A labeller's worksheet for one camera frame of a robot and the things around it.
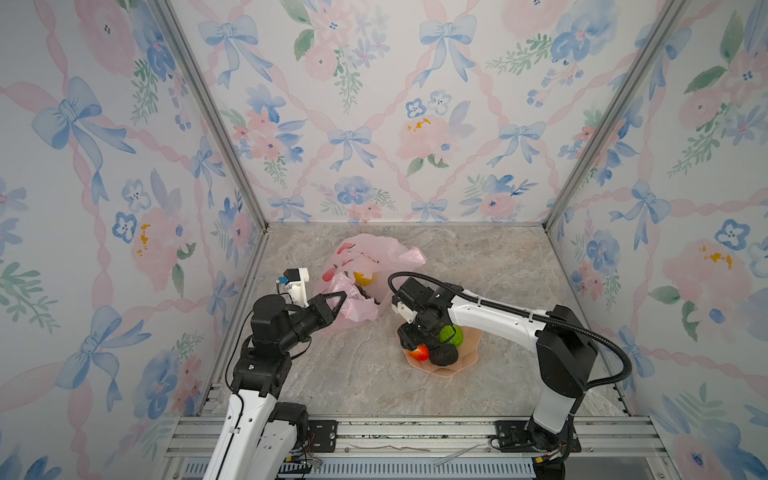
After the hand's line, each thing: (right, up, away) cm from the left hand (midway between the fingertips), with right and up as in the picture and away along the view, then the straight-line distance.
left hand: (346, 293), depth 68 cm
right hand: (+15, -15, +16) cm, 27 cm away
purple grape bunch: (+1, -3, +29) cm, 30 cm away
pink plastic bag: (+2, +6, +19) cm, 20 cm away
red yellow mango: (+19, -18, +13) cm, 29 cm away
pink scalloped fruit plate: (+32, -19, +16) cm, 40 cm away
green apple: (+26, -13, +16) cm, 33 cm away
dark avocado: (+24, -19, +13) cm, 33 cm away
